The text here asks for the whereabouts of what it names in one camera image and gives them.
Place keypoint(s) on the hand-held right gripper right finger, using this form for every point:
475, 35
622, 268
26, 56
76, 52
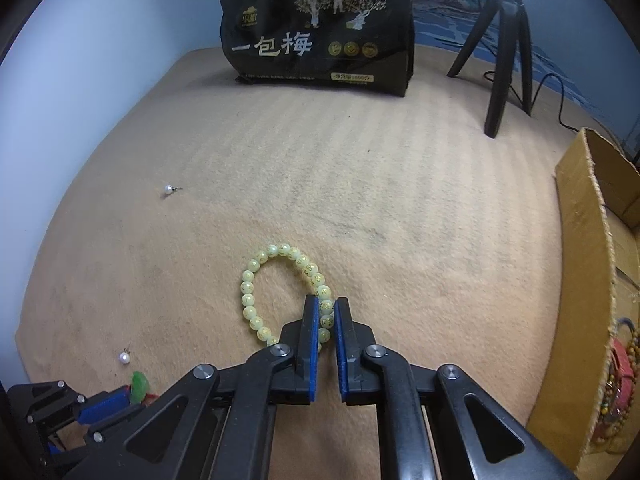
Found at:
341, 360

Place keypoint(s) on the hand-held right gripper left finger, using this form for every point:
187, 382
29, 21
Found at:
311, 360

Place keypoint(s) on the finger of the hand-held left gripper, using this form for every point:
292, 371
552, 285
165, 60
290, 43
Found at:
102, 405
115, 425

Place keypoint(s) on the green jade pendant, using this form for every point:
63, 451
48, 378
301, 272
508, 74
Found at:
139, 385

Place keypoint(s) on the cardboard box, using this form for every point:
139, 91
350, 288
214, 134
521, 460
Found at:
580, 260

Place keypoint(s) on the white pearl earring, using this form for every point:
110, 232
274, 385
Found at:
124, 358
168, 190

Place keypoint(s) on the black printed snack bag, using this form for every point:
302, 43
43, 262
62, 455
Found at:
300, 60

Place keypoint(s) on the black tripod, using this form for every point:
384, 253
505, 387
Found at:
500, 85

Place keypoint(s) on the blue patterned bedsheet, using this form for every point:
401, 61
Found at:
450, 10

